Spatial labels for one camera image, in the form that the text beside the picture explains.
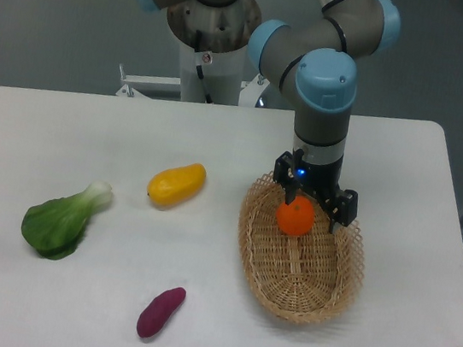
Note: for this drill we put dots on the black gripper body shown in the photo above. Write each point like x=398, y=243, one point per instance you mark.
x=318, y=181

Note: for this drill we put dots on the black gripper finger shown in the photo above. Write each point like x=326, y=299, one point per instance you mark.
x=341, y=208
x=286, y=173

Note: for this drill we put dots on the orange fruit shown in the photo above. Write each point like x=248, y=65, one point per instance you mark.
x=297, y=218

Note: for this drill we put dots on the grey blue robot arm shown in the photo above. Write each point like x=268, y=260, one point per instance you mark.
x=313, y=69

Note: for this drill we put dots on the woven wicker basket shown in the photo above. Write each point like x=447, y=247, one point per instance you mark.
x=306, y=279

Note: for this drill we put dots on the yellow mango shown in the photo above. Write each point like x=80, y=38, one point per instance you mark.
x=175, y=185

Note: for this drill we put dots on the purple sweet potato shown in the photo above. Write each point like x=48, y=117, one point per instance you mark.
x=156, y=315

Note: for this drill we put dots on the green bok choy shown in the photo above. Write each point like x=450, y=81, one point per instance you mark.
x=55, y=228

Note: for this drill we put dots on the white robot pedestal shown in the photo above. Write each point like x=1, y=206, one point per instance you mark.
x=213, y=46

